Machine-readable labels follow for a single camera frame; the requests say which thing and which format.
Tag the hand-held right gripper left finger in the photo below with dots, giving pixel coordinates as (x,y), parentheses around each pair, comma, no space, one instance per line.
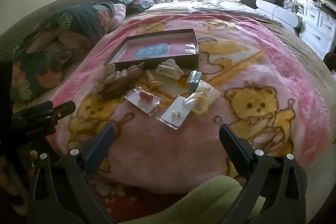
(101,145)

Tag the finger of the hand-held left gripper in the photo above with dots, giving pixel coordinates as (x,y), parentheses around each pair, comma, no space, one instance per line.
(64,108)
(34,109)

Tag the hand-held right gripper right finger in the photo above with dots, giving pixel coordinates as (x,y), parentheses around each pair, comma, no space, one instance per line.
(233,146)

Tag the yellow accessory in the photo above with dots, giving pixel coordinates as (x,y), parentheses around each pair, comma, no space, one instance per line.
(203,99)

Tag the lace bow hair accessory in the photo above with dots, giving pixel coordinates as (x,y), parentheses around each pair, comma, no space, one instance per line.
(115,83)

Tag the white flower earring card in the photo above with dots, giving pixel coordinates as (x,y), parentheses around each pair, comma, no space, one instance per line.
(176,113)

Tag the small blue box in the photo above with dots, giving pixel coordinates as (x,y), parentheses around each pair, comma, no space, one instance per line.
(194,81)

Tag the beige spiral hair clip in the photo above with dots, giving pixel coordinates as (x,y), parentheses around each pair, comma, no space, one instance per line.
(152,79)

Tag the dark shallow cardboard box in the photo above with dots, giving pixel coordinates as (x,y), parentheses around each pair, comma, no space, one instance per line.
(157,50)

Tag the green pants leg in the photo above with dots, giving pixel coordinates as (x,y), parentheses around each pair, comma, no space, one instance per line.
(204,200)

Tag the red earring card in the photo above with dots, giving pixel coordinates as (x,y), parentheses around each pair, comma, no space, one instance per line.
(143,100)

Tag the pink bear printed blanket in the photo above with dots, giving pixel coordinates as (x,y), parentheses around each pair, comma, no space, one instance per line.
(262,77)

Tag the floral pillow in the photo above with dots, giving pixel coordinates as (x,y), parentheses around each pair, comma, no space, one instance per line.
(78,19)

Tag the white hair claw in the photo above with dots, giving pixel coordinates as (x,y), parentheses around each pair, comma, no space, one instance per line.
(169,69)

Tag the blue card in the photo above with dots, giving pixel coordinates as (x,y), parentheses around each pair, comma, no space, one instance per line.
(151,51)

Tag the white rounded cabinet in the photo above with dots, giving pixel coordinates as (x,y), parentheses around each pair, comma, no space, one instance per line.
(281,12)

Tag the grey bed sheet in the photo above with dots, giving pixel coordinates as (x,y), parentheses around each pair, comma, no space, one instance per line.
(204,6)

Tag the white dresser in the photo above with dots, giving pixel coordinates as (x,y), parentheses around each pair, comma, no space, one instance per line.
(319,27)

